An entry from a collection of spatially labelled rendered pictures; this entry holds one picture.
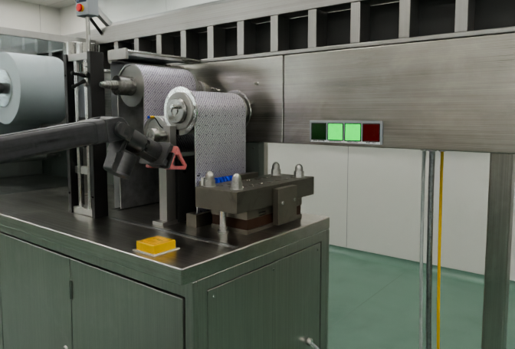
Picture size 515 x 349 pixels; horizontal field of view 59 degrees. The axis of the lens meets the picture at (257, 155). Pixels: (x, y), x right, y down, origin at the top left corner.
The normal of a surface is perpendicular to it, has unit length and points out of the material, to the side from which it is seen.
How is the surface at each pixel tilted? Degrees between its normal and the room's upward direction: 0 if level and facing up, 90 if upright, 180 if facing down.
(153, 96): 92
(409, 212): 90
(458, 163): 90
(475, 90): 90
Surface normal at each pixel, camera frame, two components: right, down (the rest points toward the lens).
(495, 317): -0.62, 0.07
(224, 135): 0.79, 0.06
